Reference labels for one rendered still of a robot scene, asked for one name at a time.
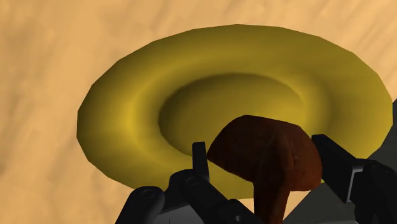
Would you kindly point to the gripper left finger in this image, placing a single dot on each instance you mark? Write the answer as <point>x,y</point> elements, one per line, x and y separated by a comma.
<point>198,189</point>

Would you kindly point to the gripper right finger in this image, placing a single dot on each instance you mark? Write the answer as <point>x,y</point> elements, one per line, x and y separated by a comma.
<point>356,173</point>

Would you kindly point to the brown mushroom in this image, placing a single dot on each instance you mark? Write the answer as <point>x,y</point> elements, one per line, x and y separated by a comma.
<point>270,161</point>

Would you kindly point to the yellow plate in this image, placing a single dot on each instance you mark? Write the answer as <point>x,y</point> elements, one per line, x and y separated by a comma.
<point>139,124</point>

